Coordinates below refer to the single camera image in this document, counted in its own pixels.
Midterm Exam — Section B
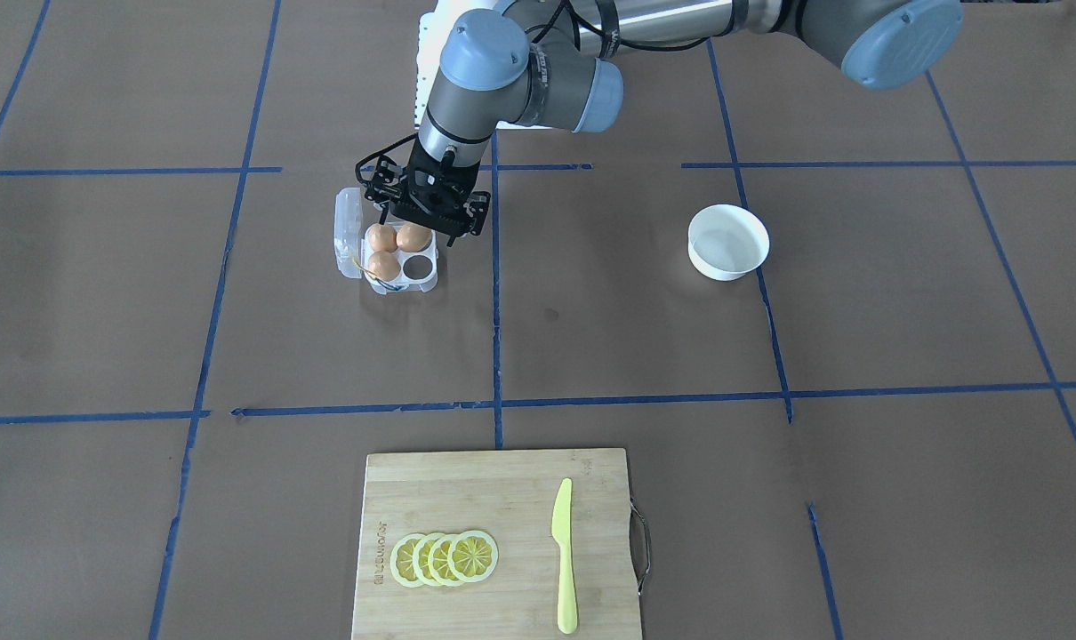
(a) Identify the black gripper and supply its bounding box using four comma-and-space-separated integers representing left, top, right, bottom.
387, 147, 492, 246

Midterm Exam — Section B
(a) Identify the brown egg from bowl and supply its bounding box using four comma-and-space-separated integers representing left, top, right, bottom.
396, 222, 435, 252

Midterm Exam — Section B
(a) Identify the clear plastic egg carton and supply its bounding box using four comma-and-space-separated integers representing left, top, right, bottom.
332, 188, 439, 295

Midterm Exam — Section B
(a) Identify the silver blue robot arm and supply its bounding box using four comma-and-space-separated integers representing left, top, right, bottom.
356, 1, 964, 242

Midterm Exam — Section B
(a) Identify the brown egg back slot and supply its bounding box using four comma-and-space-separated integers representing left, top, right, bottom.
365, 223, 398, 252

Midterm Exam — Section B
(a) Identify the brown egg slot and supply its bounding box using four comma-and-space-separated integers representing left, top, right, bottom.
365, 252, 401, 281
365, 223, 398, 252

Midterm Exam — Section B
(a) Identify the brown egg front slot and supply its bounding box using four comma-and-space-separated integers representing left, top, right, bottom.
365, 252, 401, 281

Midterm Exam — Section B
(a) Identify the white ceramic bowl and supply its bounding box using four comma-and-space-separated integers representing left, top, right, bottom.
686, 204, 771, 281

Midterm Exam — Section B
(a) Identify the bamboo cutting board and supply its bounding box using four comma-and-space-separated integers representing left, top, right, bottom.
350, 447, 643, 639

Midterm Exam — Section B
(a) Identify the yellow plastic knife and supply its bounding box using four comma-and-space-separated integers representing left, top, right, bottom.
550, 477, 579, 636

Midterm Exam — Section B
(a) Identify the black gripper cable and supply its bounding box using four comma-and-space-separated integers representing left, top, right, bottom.
355, 132, 423, 179

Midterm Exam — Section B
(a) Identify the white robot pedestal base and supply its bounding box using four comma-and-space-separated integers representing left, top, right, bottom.
414, 11, 575, 132

